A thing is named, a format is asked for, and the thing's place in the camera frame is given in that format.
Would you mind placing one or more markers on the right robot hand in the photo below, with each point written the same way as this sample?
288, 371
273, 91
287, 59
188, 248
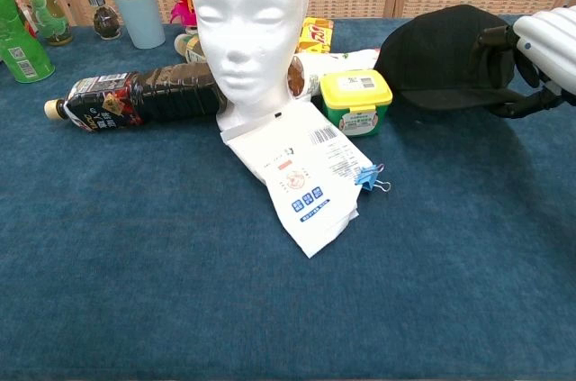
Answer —
553, 39

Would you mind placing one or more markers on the black baseball cap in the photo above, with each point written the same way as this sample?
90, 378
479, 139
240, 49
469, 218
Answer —
441, 52

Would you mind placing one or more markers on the white foam mannequin head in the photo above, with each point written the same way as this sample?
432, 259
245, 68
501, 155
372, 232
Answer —
252, 39

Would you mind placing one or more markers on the light blue plastic cup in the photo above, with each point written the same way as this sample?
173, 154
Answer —
140, 16

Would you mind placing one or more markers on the yellow lidded green container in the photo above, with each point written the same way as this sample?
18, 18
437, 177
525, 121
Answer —
355, 97

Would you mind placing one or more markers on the white labelled bottle orange cap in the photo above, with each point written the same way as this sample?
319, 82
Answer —
342, 61

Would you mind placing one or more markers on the blue binder clip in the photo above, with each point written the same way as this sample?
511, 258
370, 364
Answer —
366, 178

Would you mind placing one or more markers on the yellow snack packet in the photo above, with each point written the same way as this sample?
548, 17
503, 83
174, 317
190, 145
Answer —
317, 36

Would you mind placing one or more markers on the white printed paper packet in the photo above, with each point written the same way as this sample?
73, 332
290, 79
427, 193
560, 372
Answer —
297, 174

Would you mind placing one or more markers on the yellow tea bottle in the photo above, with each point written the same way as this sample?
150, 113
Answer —
191, 50

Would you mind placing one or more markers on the dark coffee plastic bottle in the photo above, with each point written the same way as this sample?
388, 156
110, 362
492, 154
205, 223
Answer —
157, 93

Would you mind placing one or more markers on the blue table cloth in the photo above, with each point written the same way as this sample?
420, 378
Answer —
180, 264

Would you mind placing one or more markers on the black pepper grinder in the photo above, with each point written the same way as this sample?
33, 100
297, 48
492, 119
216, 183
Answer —
101, 7

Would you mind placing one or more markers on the green glass figurine bottle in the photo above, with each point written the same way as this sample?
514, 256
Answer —
49, 16

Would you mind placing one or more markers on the green chips can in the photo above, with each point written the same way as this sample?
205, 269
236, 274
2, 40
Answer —
20, 48

